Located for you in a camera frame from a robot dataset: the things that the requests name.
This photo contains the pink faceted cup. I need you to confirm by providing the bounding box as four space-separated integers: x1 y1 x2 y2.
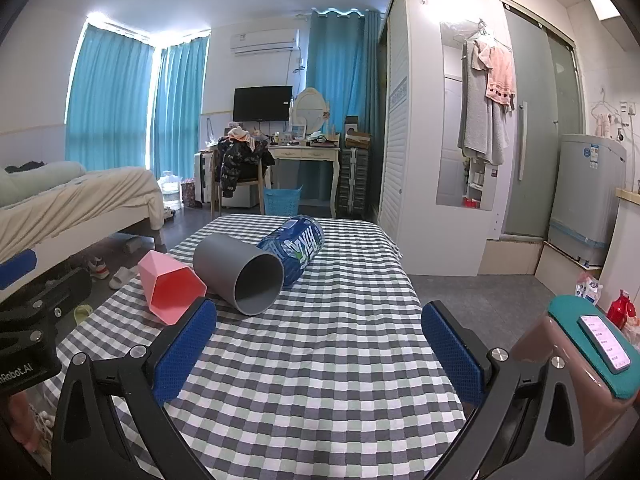
137 251 208 326

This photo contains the white air conditioner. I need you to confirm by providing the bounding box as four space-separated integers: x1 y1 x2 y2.
230 29 301 56

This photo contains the blue curtain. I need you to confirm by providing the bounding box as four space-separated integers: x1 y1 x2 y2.
302 9 383 216
150 37 210 181
65 22 155 173

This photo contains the pale green quilt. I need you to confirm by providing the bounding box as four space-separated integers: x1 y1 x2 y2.
0 161 86 208

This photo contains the cream dressing table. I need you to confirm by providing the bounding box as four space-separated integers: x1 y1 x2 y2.
267 141 342 217

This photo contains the white washing machine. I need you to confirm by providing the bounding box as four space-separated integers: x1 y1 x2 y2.
547 134 628 266

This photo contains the grey cup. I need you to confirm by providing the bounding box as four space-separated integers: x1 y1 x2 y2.
192 232 286 317

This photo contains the white tissue packet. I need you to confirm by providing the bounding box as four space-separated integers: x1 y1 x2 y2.
575 272 603 306

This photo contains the pink hanging towel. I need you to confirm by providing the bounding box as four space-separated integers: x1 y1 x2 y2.
480 40 516 111

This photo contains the blue printed cup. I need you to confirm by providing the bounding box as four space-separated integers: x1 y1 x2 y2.
256 215 326 288

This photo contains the black television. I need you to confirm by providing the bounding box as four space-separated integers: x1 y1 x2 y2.
233 85 294 122

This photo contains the white slipper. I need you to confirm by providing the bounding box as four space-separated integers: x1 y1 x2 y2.
109 266 138 290

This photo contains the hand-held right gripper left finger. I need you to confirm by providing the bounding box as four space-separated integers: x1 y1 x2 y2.
50 296 218 480

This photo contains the dark jacket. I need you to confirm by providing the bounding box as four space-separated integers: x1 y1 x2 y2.
216 136 276 198

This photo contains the white wardrobe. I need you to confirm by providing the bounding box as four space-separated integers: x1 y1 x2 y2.
377 0 511 277

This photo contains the frosted glass door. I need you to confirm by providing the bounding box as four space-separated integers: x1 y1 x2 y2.
500 0 586 241

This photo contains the red bottle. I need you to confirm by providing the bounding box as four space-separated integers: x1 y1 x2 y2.
606 290 638 331

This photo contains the clear water jug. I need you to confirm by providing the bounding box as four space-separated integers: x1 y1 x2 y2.
159 171 182 211

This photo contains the black drawer cabinet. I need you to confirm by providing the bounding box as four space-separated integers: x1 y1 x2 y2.
336 147 371 218

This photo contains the smartphone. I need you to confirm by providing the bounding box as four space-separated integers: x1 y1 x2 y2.
579 314 633 373

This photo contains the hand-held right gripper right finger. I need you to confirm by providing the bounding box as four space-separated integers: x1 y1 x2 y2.
421 301 586 480

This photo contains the grey hanging towel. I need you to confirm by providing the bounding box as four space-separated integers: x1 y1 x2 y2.
459 40 508 166

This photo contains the white suitcase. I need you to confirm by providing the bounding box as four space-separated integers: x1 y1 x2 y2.
194 150 217 206

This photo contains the bed with beige sheet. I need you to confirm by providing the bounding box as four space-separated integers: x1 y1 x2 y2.
0 161 166 306

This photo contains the oval white mirror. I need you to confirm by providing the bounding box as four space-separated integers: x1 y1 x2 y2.
291 87 331 133

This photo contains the wooden chair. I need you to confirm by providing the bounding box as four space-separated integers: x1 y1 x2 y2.
210 147 273 216

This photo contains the blue plastic laundry basket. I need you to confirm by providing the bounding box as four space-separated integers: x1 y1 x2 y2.
263 186 304 217

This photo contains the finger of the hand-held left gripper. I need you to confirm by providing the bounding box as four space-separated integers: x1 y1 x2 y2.
0 249 93 333

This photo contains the brown stool teal seat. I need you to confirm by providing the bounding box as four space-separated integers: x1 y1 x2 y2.
510 295 640 461

